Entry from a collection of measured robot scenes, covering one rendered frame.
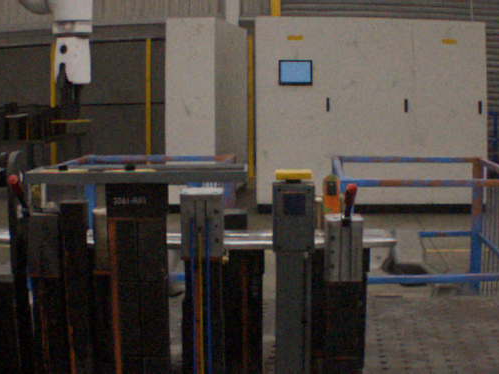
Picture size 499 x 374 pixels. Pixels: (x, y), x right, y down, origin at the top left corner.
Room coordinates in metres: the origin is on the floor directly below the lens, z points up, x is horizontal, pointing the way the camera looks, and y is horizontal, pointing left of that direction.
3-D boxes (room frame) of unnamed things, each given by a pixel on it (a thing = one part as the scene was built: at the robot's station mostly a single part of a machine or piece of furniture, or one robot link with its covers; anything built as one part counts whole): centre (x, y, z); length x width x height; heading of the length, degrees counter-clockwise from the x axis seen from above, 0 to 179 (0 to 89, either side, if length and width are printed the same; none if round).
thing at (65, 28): (1.96, 0.37, 1.43); 0.09 x 0.08 x 0.03; 168
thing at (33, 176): (1.61, 0.19, 1.16); 0.37 x 0.14 x 0.02; 90
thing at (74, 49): (1.97, 0.37, 1.37); 0.10 x 0.07 x 0.11; 168
